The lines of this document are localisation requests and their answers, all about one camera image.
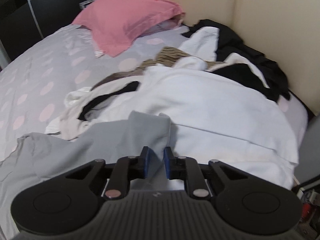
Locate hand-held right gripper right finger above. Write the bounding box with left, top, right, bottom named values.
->
left=164, top=147, right=250, bottom=198

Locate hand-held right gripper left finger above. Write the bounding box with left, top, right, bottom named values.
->
left=65, top=147, right=153, bottom=200

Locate grey t-shirt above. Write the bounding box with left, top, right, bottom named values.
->
left=0, top=111, right=184, bottom=240

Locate white t-shirt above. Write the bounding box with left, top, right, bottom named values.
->
left=140, top=65, right=300, bottom=190

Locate cream garment with black trim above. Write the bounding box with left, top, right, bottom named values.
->
left=45, top=81, right=150, bottom=140

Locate brown striped garment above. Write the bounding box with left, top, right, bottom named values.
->
left=91, top=46, right=225, bottom=90

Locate white waffle garment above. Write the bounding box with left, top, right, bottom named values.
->
left=179, top=26, right=220, bottom=62

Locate grey pink-dotted bed sheet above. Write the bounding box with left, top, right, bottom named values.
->
left=0, top=24, right=309, bottom=240

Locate pale pillow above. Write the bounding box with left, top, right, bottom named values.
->
left=94, top=17, right=184, bottom=58

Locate pink pillow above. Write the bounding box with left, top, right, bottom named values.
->
left=71, top=0, right=186, bottom=58

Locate white nightstand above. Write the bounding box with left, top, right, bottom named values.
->
left=79, top=0, right=102, bottom=10

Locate beige padded headboard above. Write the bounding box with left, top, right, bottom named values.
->
left=126, top=0, right=320, bottom=117

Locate dark wardrobe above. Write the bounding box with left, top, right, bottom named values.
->
left=0, top=0, right=90, bottom=63

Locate white curved lamp pole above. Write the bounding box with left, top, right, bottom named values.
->
left=22, top=0, right=44, bottom=37

